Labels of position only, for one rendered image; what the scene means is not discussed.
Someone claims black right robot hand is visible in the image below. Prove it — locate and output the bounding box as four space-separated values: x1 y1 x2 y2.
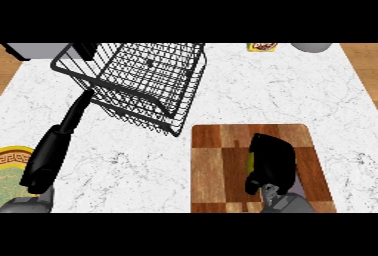
244 132 298 196

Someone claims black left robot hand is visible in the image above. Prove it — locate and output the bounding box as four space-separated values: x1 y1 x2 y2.
19 88 96 195

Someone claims yellow lemon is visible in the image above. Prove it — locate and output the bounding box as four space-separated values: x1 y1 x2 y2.
245 150 257 174

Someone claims brown wooden cutting board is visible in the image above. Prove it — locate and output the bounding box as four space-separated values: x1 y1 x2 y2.
189 123 338 214

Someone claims yellow patterned plate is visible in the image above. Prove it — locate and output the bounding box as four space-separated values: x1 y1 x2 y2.
0 145 37 207

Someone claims grey appliance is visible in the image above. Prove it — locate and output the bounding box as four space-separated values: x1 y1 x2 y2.
0 42 100 62

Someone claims yellow and red packet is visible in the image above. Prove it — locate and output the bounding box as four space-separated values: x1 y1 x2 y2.
247 42 279 53

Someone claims grey round bowl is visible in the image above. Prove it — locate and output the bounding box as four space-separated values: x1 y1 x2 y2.
289 42 337 54

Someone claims black wire tiered basket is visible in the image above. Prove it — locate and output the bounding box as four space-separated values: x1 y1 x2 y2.
49 42 208 138

